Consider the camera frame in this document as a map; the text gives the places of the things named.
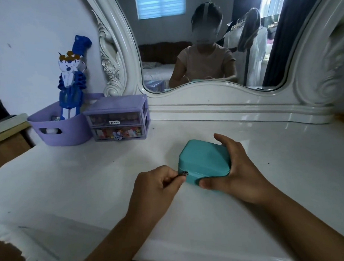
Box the person's left hand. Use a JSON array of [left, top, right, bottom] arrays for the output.
[[125, 164, 188, 224]]

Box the person's right hand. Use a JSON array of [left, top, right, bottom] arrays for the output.
[[197, 131, 279, 208]]

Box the teal zippered jewelry case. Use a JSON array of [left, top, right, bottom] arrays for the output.
[[177, 138, 233, 187]]

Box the person's left forearm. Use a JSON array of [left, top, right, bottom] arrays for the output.
[[74, 211, 158, 261]]

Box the person's right forearm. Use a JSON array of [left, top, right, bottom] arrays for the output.
[[260, 183, 344, 261]]

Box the purple mini drawer organizer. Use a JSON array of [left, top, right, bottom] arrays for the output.
[[83, 94, 152, 143]]

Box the purple plastic basket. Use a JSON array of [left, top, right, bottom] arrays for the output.
[[26, 93, 106, 148]]

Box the mirror glass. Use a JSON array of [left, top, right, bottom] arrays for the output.
[[115, 0, 330, 97]]

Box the blue and white cartoon figure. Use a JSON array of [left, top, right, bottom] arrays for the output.
[[56, 35, 95, 121]]

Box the wooden side cabinet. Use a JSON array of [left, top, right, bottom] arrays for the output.
[[0, 121, 36, 173]]

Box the white book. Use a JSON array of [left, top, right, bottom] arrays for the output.
[[0, 113, 29, 135]]

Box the white ornate mirror frame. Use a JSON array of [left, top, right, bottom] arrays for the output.
[[84, 0, 344, 132]]

